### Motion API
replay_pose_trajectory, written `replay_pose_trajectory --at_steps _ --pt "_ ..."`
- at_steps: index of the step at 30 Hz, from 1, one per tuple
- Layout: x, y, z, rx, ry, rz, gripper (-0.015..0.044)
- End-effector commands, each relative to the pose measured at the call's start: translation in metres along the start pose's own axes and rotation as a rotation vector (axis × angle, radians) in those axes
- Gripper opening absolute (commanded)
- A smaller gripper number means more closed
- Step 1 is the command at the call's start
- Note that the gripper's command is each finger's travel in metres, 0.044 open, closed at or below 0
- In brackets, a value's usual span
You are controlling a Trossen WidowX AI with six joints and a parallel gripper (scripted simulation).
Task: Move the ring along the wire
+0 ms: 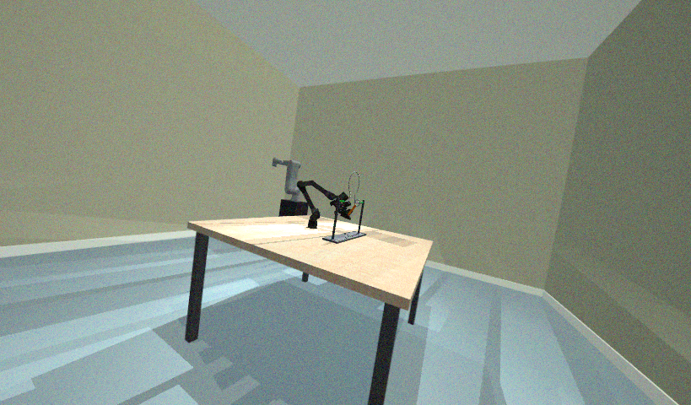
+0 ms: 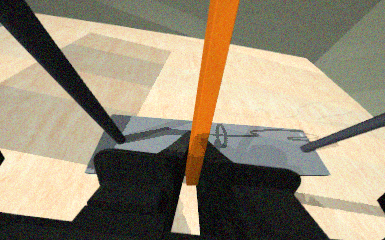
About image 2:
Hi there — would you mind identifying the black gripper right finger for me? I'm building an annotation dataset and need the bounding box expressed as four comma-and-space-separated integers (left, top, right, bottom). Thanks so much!
196, 141, 301, 236

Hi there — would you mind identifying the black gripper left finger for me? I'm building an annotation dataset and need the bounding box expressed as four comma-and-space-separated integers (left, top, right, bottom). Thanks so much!
93, 131, 191, 232

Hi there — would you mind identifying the orange bar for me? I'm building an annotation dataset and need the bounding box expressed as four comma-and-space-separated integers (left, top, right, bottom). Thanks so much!
186, 0, 240, 186

